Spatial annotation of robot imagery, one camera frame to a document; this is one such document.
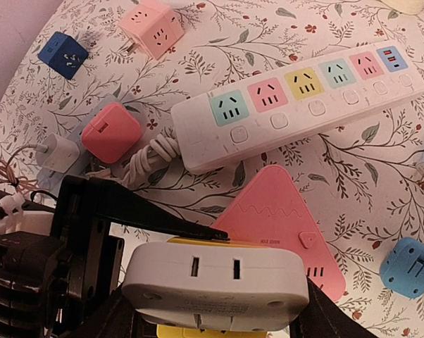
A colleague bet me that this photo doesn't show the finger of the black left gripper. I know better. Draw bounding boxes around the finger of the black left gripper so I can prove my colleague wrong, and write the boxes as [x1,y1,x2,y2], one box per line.
[51,175,229,241]

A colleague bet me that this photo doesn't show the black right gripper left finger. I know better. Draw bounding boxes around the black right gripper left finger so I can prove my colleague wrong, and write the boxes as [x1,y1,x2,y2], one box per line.
[67,285,140,338]

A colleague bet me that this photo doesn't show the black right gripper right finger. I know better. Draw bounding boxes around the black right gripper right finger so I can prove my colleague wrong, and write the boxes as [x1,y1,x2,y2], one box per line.
[289,280,376,338]

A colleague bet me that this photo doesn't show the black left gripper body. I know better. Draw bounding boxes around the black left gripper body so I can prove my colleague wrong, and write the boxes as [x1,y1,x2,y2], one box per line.
[0,186,135,338]

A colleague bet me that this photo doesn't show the yellow square adapter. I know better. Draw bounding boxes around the yellow square adapter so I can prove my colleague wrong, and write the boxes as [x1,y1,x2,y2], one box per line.
[156,237,268,338]

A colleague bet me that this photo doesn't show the cyan square adapter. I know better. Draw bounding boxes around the cyan square adapter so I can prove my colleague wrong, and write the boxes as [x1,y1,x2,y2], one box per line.
[379,237,424,299]

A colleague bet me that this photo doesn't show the white square adapter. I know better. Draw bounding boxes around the white square adapter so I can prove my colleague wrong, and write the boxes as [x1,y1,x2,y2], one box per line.
[122,242,309,332]

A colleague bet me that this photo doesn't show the dark blue cube adapter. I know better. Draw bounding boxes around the dark blue cube adapter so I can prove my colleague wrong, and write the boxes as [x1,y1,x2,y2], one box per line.
[37,32,89,80]

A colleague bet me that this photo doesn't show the white power strip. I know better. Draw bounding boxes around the white power strip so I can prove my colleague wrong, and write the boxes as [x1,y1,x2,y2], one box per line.
[171,40,424,174]

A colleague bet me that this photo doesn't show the pink cube socket adapter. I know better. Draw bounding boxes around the pink cube socket adapter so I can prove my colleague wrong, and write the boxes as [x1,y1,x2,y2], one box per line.
[118,1,185,60]

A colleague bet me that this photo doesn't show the pink triangular socket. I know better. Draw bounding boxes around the pink triangular socket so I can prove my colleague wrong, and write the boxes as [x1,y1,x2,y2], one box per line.
[212,165,347,302]

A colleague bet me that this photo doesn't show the white phone charger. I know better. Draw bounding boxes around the white phone charger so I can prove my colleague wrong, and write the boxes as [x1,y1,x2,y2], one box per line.
[34,133,80,173]

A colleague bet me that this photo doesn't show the pink square charger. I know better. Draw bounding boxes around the pink square charger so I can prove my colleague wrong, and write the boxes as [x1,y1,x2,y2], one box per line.
[81,102,142,164]

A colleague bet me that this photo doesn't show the floral tablecloth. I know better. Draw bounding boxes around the floral tablecloth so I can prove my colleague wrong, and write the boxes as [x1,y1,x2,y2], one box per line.
[0,1,424,337]

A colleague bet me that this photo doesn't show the cream ribbed mug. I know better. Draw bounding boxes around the cream ribbed mug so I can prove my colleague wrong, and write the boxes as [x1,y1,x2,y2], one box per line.
[380,0,424,15]

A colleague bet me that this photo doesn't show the pink thin bundled cable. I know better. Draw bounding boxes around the pink thin bundled cable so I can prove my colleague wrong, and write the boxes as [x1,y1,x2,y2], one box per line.
[0,146,40,198]

